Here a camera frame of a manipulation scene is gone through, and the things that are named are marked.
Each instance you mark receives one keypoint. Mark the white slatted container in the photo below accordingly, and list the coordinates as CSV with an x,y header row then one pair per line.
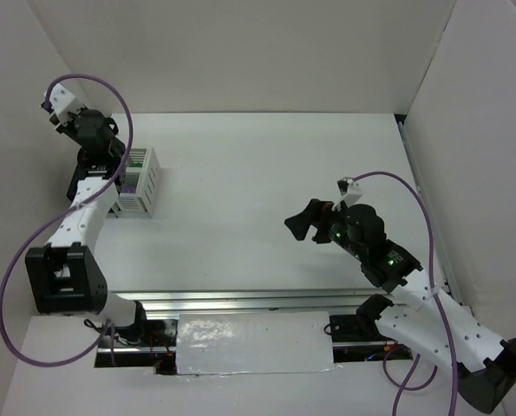
x,y
147,179

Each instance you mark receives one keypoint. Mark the black slatted container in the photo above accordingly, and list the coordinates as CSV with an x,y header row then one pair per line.
x,y
80,173

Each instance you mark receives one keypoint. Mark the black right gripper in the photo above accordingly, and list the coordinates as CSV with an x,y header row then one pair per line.
x,y
323,222

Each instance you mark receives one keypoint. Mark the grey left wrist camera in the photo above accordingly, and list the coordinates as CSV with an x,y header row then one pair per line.
x,y
62,104

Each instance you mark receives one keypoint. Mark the purple butterfly wing lego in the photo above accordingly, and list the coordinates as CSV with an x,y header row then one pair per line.
x,y
129,189

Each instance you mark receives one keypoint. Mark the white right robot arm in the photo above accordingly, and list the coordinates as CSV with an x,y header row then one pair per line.
x,y
412,311

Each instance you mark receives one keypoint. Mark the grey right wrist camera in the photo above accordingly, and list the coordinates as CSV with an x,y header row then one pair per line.
x,y
350,193

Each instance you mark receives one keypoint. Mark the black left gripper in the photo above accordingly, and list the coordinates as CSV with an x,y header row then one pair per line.
x,y
61,125

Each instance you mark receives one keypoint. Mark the aluminium table edge rail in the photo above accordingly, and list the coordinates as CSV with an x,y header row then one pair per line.
x,y
161,303

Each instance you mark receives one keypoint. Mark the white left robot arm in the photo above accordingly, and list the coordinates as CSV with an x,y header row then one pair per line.
x,y
64,276

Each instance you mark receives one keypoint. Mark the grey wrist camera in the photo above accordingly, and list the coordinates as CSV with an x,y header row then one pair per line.
x,y
350,193
62,104

